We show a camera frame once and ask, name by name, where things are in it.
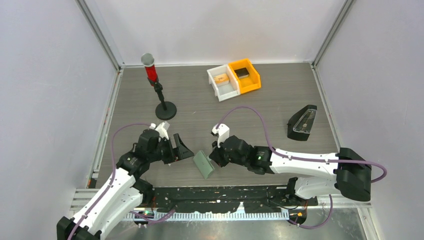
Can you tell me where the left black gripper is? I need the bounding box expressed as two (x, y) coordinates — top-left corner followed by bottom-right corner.
(148, 133), (194, 165)

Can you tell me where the green card holder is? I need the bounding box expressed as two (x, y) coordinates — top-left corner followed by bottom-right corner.
(193, 150), (215, 180)

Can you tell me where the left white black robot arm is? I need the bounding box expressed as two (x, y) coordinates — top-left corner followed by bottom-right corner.
(56, 127), (194, 240)

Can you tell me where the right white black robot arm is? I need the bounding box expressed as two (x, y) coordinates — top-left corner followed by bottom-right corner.
(208, 135), (372, 205)

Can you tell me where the orange card in white bin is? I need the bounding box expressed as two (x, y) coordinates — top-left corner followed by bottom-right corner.
(213, 73), (230, 86)

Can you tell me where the black microphone stand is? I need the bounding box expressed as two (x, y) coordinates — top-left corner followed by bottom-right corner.
(148, 78), (177, 121)

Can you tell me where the white plastic bin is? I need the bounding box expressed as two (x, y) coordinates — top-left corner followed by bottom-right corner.
(206, 64), (241, 102)

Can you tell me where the orange plastic bin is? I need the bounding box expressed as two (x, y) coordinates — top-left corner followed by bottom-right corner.
(228, 58), (262, 94)

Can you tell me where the black metronome clear cover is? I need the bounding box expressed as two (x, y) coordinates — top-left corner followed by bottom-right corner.
(287, 104), (317, 142)

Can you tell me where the black item in orange bin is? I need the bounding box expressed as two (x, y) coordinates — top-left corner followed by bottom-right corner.
(234, 67), (250, 80)

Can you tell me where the red grey microphone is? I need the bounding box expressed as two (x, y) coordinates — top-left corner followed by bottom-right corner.
(141, 53), (158, 86)

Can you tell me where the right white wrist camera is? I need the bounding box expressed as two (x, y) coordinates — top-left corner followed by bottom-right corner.
(211, 123), (230, 148)

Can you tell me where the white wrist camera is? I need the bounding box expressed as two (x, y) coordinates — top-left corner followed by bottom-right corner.
(211, 123), (230, 148)
(149, 121), (170, 140)

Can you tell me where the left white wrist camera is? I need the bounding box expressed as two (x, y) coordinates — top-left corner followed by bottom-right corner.
(149, 121), (170, 140)

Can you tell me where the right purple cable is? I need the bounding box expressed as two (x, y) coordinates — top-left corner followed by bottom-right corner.
(215, 105), (388, 184)

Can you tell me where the purple cable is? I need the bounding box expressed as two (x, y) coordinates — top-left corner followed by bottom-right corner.
(66, 122), (153, 240)
(215, 105), (388, 184)

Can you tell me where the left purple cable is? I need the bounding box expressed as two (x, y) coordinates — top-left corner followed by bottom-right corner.
(66, 122), (153, 240)

